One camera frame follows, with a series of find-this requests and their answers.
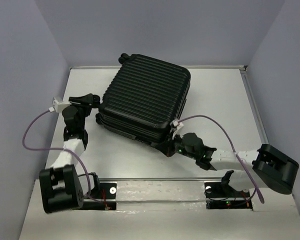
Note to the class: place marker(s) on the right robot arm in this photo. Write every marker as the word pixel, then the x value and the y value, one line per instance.
pixel 266 167

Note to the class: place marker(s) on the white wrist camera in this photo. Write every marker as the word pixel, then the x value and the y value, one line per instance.
pixel 176 125
pixel 59 104

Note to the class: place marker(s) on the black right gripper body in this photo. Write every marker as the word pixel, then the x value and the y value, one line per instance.
pixel 173 145

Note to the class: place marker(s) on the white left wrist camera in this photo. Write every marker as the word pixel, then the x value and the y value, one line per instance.
pixel 59 104

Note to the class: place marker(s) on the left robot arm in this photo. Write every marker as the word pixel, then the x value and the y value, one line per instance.
pixel 60 185

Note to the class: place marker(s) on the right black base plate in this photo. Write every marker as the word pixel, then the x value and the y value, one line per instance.
pixel 219 198

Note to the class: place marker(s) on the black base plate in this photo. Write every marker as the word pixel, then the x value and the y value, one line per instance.
pixel 219 198
pixel 103 199

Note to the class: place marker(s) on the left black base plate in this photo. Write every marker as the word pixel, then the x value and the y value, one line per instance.
pixel 103 199

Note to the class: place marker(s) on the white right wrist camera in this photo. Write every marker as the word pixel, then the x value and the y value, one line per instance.
pixel 176 125

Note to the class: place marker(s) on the black hard-shell suitcase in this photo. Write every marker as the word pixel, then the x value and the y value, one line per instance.
pixel 144 97

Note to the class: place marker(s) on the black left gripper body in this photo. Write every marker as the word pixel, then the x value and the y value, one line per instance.
pixel 84 111

